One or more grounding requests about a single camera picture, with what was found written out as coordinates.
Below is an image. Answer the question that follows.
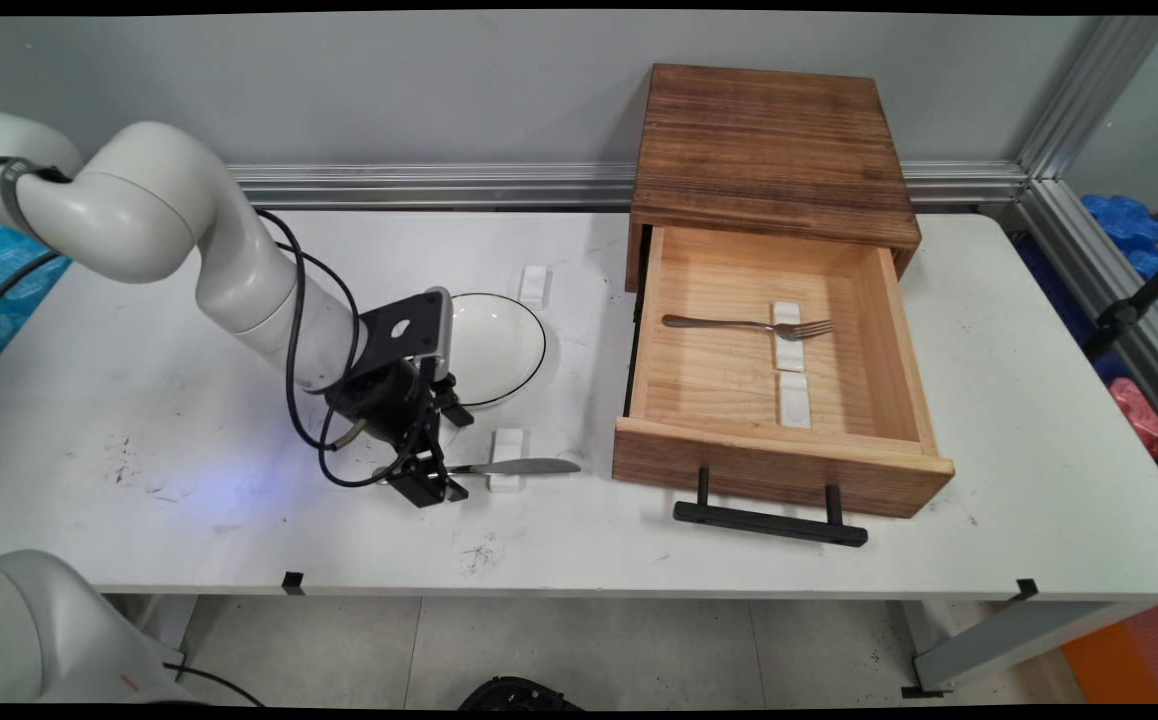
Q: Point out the black drawer handle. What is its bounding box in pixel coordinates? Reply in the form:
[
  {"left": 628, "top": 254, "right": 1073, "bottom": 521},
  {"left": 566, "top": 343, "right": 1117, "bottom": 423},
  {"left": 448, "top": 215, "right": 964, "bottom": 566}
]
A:
[{"left": 672, "top": 465, "right": 869, "bottom": 548}]

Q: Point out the black tripod stand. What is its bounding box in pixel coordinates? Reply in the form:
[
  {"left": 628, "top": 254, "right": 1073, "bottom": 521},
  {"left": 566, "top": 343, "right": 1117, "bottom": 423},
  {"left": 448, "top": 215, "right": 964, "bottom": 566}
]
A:
[{"left": 1082, "top": 210, "right": 1158, "bottom": 361}]

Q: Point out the light wooden drawer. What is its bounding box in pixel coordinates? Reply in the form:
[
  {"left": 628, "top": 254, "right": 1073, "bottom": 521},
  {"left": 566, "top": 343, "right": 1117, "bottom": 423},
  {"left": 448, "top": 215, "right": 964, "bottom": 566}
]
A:
[{"left": 611, "top": 225, "right": 956, "bottom": 519}]

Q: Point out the dark wooden cabinet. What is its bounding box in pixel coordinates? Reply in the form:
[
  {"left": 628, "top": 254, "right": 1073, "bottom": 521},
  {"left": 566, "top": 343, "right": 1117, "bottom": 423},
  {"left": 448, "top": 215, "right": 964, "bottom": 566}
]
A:
[{"left": 624, "top": 63, "right": 923, "bottom": 293}]

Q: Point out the red plastic bag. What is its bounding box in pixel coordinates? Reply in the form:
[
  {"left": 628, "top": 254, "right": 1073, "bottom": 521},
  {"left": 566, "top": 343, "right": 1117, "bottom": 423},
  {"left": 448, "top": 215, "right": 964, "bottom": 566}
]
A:
[{"left": 1107, "top": 377, "right": 1158, "bottom": 461}]

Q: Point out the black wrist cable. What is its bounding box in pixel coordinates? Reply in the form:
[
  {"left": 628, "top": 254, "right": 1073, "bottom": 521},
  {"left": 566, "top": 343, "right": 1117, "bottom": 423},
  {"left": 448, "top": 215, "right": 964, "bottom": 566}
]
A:
[{"left": 257, "top": 208, "right": 420, "bottom": 491}]

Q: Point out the long black cable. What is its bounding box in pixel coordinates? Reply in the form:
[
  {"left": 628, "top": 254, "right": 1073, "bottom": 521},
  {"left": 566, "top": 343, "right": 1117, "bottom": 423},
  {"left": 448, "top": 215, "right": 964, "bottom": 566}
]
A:
[{"left": 0, "top": 155, "right": 267, "bottom": 708}]

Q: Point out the silver fork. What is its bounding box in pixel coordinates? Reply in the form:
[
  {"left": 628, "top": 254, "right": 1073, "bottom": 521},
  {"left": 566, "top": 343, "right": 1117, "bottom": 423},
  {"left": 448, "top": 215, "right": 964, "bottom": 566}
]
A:
[{"left": 661, "top": 313, "right": 835, "bottom": 343}]

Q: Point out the grey metal table leg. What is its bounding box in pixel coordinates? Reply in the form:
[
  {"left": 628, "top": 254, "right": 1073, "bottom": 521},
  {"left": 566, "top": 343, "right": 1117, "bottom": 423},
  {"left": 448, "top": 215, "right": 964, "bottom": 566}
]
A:
[
  {"left": 139, "top": 595, "right": 200, "bottom": 681},
  {"left": 901, "top": 598, "right": 1158, "bottom": 699}
]

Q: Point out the white plate with black rim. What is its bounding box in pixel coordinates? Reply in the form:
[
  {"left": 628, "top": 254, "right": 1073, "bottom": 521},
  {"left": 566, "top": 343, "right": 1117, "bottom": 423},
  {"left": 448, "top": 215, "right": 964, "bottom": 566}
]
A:
[{"left": 444, "top": 292, "right": 548, "bottom": 410}]

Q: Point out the upright aluminium frame post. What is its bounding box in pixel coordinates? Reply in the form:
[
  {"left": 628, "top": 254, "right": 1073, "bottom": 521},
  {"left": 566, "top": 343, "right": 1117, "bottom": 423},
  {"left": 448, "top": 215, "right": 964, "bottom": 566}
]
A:
[{"left": 1014, "top": 15, "right": 1158, "bottom": 181}]

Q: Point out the black round floor object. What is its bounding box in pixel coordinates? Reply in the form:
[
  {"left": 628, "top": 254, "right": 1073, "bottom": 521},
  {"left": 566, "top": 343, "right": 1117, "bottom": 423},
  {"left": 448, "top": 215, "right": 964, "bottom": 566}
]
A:
[{"left": 457, "top": 676, "right": 585, "bottom": 711}]

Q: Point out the horizontal aluminium frame rail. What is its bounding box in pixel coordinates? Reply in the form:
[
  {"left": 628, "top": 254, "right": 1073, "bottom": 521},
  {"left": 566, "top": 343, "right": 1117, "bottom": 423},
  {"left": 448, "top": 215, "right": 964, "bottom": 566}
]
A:
[{"left": 224, "top": 160, "right": 1030, "bottom": 213}]

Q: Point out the silver table knife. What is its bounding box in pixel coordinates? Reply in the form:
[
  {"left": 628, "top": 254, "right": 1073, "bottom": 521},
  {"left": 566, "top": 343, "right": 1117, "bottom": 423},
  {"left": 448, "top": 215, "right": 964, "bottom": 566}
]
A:
[{"left": 371, "top": 458, "right": 582, "bottom": 485}]

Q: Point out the orange box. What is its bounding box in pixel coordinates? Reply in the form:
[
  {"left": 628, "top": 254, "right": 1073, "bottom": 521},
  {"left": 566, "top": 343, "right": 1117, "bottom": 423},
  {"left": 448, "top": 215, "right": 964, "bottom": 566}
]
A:
[{"left": 1061, "top": 600, "right": 1158, "bottom": 706}]

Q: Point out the slanted aluminium frame rail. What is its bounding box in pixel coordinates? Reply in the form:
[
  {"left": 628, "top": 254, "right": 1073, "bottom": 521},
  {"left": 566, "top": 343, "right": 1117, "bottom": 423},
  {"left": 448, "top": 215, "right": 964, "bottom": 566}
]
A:
[{"left": 1004, "top": 178, "right": 1158, "bottom": 451}]

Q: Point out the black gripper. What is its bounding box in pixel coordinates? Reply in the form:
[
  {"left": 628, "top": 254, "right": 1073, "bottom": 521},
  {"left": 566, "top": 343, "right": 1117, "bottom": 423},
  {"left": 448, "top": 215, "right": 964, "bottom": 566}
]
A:
[{"left": 324, "top": 355, "right": 476, "bottom": 509}]

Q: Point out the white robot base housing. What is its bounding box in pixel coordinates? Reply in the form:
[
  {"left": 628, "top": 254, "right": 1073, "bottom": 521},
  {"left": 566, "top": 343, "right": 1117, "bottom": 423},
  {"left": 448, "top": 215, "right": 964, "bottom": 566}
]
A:
[{"left": 0, "top": 548, "right": 195, "bottom": 706}]

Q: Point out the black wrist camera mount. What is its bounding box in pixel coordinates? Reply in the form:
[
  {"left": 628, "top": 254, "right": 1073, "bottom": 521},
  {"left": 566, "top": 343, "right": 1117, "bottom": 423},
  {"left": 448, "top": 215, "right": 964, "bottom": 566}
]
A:
[{"left": 357, "top": 287, "right": 454, "bottom": 386}]

